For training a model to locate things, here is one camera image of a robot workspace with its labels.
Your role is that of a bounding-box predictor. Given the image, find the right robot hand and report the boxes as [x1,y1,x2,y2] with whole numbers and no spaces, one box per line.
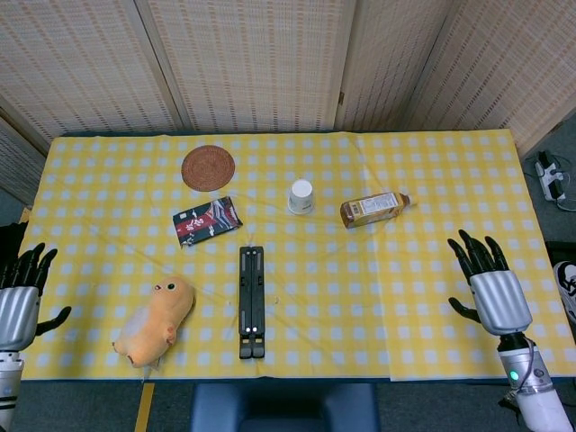
[446,229,535,337]

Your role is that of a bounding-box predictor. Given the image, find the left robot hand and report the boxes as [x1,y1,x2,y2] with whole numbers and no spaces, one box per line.
[0,242,73,352]

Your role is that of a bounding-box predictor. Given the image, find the black folding stand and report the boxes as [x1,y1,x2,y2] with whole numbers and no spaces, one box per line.
[238,245,266,360]

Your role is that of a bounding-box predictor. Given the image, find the black white shoe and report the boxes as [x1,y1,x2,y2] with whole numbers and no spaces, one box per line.
[553,260,576,319]

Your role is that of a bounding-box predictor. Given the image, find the white power strip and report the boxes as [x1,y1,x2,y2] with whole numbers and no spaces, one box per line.
[534,151,569,203]

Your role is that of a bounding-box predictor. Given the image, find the yellow white checked tablecloth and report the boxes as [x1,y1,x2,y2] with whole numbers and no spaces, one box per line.
[0,129,576,383]

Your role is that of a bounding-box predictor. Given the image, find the orange plush toy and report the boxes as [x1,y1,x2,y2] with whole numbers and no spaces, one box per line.
[112,275,197,370]

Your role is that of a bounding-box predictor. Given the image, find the tea bottle with yellow label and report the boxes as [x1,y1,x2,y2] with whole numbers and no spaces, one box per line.
[339,192,418,230]

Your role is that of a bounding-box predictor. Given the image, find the black red snack packet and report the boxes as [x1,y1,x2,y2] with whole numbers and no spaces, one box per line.
[172,196,244,248]

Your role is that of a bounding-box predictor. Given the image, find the white paper cup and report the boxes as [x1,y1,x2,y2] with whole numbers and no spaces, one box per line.
[287,178,315,216]

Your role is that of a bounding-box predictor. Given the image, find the round brown woven coaster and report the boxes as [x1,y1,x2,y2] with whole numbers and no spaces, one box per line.
[180,144,237,192]

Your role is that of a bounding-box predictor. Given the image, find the blue chair seat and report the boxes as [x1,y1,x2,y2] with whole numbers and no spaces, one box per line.
[191,382,382,432]

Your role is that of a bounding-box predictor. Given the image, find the woven folding screen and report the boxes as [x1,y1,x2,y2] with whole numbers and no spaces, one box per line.
[0,0,576,206]

